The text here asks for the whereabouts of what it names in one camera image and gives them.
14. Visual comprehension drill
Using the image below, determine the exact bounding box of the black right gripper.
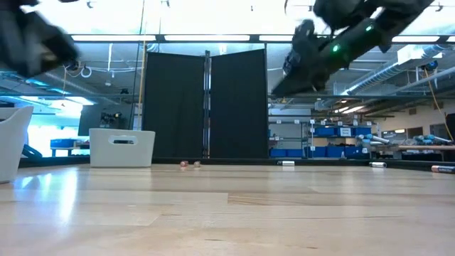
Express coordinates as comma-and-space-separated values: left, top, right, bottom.
272, 38, 338, 97

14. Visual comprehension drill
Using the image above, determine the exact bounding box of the shelf with blue bins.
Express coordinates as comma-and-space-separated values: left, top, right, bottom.
268, 119, 378, 159

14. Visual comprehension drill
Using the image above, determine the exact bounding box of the black folding partition screen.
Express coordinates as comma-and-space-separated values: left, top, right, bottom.
143, 48, 270, 160

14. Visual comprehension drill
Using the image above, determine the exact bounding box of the wooden workbench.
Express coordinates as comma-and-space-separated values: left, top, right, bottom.
369, 133, 455, 163

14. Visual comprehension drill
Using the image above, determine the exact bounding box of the light grey plastic bin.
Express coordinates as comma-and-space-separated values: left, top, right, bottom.
0, 105, 35, 184
88, 127, 156, 169

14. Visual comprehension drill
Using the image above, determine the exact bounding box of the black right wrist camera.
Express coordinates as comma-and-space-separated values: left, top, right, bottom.
297, 19, 317, 44

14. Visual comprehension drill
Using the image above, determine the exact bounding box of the silver ventilation duct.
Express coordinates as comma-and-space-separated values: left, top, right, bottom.
341, 44, 445, 97

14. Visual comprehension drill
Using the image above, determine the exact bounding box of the black aluminium table frame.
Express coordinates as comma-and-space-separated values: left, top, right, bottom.
18, 156, 455, 172

